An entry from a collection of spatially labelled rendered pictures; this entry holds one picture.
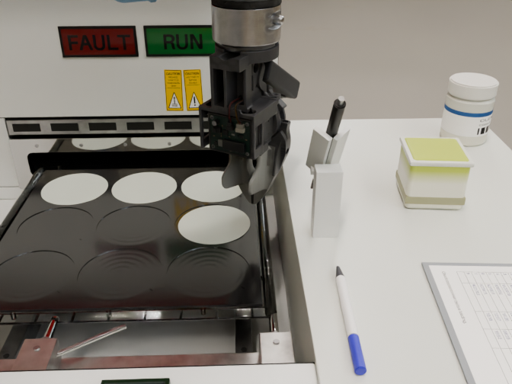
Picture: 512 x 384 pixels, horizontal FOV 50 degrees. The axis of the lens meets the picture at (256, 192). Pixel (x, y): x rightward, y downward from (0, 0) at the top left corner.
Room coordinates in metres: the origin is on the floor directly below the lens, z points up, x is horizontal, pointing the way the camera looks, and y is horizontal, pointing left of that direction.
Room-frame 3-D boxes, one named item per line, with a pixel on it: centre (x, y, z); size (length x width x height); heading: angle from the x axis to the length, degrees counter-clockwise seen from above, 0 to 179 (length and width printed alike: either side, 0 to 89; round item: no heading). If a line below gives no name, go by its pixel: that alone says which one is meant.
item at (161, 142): (0.86, 0.19, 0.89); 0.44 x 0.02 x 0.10; 92
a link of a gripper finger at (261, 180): (0.60, 0.00, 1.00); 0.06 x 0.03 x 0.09; 153
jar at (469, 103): (0.80, -0.33, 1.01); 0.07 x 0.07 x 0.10
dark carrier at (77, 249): (0.65, 0.17, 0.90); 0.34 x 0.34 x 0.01; 2
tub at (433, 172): (0.62, -0.22, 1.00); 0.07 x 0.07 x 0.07; 87
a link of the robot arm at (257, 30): (0.61, 0.01, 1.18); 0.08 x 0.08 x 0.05
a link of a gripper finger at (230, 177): (0.62, 0.03, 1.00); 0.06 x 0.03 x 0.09; 153
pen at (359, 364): (0.39, -0.09, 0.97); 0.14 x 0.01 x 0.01; 0
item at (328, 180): (0.55, -0.08, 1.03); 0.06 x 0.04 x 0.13; 2
